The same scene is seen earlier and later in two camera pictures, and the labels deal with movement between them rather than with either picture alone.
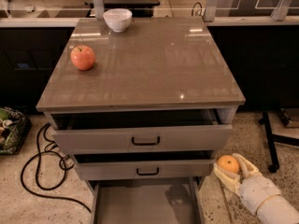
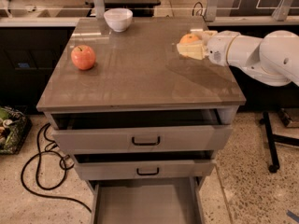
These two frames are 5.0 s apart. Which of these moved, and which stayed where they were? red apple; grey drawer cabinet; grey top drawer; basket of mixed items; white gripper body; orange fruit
Moved: white gripper body; orange fruit
Stayed: grey top drawer; grey drawer cabinet; red apple; basket of mixed items
